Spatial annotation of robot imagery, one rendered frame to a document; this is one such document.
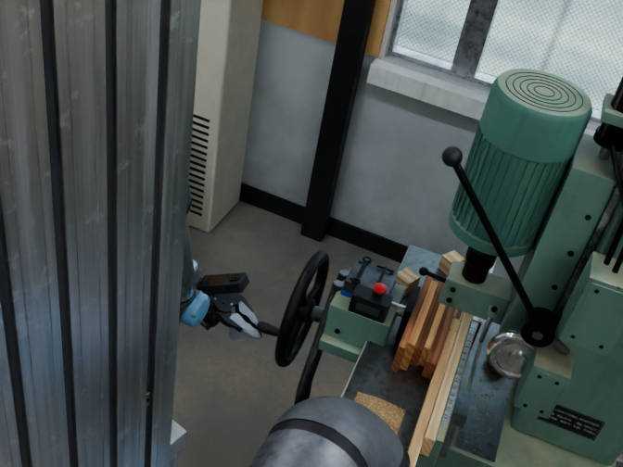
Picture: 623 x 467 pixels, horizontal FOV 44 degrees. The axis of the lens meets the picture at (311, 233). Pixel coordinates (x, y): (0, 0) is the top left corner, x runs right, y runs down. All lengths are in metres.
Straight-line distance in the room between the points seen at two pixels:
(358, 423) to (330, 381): 1.98
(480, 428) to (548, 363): 0.29
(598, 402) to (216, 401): 1.40
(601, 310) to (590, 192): 0.20
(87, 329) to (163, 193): 0.12
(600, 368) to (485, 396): 0.31
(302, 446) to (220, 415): 1.87
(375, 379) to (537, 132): 0.60
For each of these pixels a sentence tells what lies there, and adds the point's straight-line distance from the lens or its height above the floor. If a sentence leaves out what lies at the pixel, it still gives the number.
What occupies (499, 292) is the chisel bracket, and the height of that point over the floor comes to 1.07.
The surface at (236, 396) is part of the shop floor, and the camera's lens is 2.69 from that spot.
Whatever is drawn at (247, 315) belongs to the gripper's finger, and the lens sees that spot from 1.78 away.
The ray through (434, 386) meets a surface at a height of 0.94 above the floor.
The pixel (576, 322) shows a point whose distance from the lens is 1.43.
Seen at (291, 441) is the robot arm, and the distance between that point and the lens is 0.78.
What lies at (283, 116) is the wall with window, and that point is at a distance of 3.19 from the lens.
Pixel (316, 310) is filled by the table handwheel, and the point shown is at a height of 0.83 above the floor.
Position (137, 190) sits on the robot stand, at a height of 1.73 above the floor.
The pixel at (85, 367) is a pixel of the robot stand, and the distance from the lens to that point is 0.67.
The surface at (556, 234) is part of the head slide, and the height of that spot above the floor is 1.28.
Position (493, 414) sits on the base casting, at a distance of 1.77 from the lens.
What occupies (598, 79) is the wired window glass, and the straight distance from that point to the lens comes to 2.87.
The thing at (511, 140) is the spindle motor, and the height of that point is 1.44.
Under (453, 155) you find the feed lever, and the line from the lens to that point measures 1.32.
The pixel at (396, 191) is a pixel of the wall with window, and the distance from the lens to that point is 3.15.
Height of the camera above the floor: 2.08
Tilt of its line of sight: 38 degrees down
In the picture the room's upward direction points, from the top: 11 degrees clockwise
